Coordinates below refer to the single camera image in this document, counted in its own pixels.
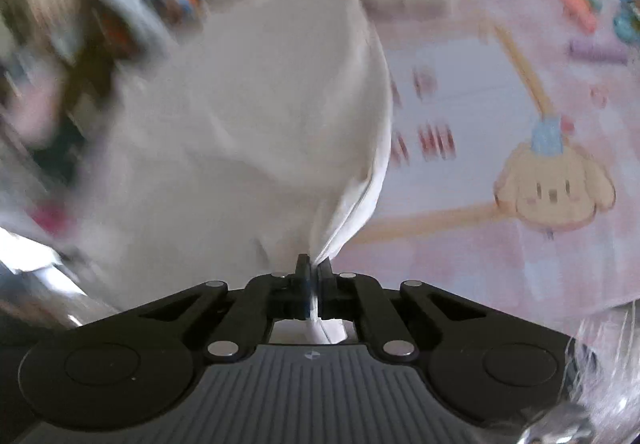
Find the cream t-shirt with black print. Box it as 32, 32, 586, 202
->
75, 0, 394, 346

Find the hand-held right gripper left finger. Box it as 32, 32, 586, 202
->
136, 254, 312, 364

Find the orange pen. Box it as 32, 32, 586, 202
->
556, 0, 599, 34

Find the teal small object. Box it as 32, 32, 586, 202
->
612, 0, 640, 43

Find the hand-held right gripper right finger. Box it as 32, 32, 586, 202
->
318, 257, 490, 363

